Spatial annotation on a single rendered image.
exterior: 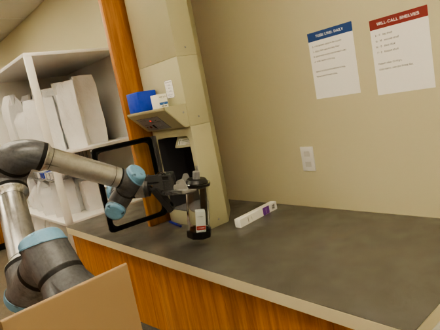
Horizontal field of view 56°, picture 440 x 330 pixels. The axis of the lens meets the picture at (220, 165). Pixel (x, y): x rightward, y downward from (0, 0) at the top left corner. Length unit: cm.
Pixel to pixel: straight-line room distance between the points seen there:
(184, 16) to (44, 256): 118
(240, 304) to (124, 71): 123
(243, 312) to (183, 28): 117
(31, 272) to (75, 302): 20
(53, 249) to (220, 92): 141
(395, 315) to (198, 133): 111
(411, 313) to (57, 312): 79
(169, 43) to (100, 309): 118
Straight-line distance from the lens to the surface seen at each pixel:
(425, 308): 112
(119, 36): 213
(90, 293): 102
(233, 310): 149
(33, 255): 115
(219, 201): 190
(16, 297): 125
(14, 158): 144
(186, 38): 186
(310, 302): 117
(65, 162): 146
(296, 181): 202
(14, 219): 138
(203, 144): 184
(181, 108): 178
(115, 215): 160
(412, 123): 167
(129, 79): 210
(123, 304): 106
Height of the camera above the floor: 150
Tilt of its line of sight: 9 degrees down
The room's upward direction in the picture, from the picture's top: 11 degrees counter-clockwise
